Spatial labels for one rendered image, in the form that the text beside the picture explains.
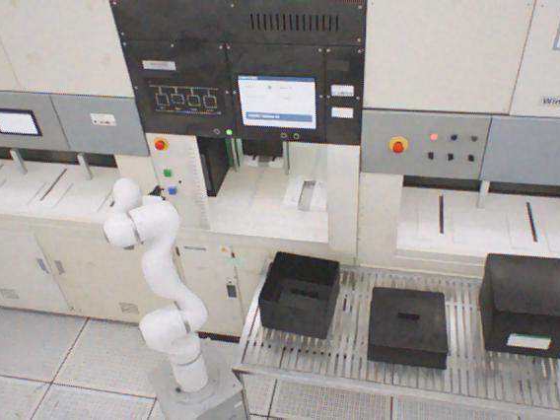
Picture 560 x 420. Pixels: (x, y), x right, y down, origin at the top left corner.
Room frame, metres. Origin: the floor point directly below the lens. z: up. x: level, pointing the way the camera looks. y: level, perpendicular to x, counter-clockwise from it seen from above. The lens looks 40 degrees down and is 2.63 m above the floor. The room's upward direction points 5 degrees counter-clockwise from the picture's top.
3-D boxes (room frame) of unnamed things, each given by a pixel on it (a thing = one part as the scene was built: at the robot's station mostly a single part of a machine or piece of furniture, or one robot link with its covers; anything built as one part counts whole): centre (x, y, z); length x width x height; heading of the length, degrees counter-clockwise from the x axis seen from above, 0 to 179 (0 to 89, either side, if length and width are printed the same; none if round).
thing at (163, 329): (1.19, 0.41, 1.07); 0.19 x 0.12 x 0.24; 115
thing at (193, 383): (1.20, 0.38, 0.85); 0.19 x 0.19 x 0.18
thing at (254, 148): (2.46, 0.03, 1.06); 0.24 x 0.20 x 0.32; 76
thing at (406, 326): (1.33, -0.46, 0.83); 0.29 x 0.29 x 0.13; 77
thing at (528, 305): (1.32, -0.90, 0.89); 0.29 x 0.29 x 0.25; 77
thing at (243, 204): (2.25, -0.01, 0.98); 0.95 x 0.88 x 1.95; 165
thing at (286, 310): (1.50, -0.06, 0.85); 0.28 x 0.28 x 0.17; 70
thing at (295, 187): (2.08, -0.15, 0.89); 0.22 x 0.21 x 0.04; 165
